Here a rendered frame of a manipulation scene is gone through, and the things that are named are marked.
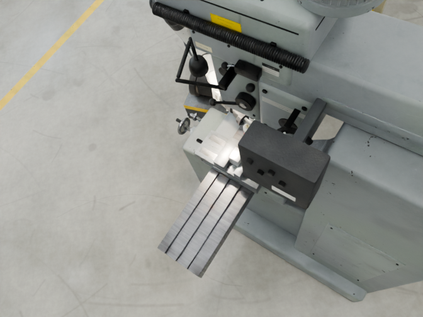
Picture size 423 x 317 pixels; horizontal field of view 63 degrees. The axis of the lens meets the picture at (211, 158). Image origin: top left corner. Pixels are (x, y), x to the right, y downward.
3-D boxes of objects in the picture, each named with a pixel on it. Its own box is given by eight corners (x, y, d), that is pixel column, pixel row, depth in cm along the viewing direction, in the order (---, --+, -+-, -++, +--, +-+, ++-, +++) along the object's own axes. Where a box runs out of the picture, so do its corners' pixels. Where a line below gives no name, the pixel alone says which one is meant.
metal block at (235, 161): (229, 162, 158) (228, 156, 153) (236, 152, 160) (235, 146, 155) (238, 167, 157) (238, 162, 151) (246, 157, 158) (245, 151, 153)
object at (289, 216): (198, 182, 252) (179, 146, 198) (222, 148, 261) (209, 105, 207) (298, 241, 224) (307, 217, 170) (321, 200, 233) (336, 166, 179)
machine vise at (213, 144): (196, 159, 171) (192, 149, 161) (213, 136, 175) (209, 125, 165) (257, 194, 159) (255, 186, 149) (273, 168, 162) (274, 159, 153)
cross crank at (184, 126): (175, 134, 221) (170, 126, 210) (186, 121, 224) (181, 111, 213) (195, 145, 215) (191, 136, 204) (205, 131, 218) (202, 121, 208)
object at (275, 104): (258, 126, 125) (255, 83, 101) (290, 77, 131) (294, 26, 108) (306, 149, 118) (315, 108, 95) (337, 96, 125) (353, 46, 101)
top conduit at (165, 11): (153, 17, 95) (149, 7, 92) (162, 7, 96) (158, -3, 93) (302, 77, 79) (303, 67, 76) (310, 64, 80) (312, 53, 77)
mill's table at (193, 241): (161, 250, 163) (156, 247, 156) (288, 62, 196) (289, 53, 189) (201, 278, 155) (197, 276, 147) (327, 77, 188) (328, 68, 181)
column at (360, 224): (289, 253, 233) (319, 159, 93) (321, 195, 246) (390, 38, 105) (362, 297, 215) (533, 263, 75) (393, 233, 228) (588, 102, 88)
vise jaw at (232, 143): (214, 165, 160) (212, 161, 157) (231, 139, 164) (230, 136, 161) (224, 170, 158) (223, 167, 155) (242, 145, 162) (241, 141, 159)
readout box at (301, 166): (240, 179, 99) (233, 147, 80) (257, 154, 101) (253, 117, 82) (304, 214, 92) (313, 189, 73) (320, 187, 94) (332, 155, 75)
